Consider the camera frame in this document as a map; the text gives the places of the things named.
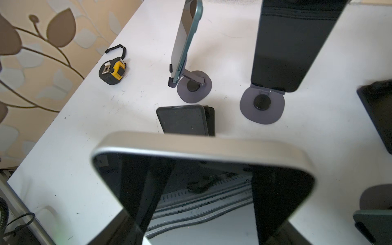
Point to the black square phone stand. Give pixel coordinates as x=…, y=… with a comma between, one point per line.
x=188, y=120

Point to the dark right phone stand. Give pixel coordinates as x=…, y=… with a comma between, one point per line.
x=377, y=100

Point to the front right purple phone stand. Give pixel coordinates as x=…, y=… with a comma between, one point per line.
x=377, y=197

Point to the yellow black tape measure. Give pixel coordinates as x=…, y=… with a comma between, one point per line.
x=112, y=71

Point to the black phone on middle stand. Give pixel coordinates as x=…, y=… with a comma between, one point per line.
x=290, y=37

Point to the purple round middle phone stand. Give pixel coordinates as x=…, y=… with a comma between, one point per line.
x=262, y=105

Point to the silver-edged black phone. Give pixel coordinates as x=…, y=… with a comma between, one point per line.
x=168, y=181

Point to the purple round left phone stand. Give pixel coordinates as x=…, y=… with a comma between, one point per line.
x=193, y=86

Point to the green-cased phone front right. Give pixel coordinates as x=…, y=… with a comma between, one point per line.
x=375, y=225

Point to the dark phone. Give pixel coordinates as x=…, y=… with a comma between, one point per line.
x=191, y=15

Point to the purple round phone stand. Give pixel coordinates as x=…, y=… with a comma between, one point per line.
x=193, y=86
x=262, y=105

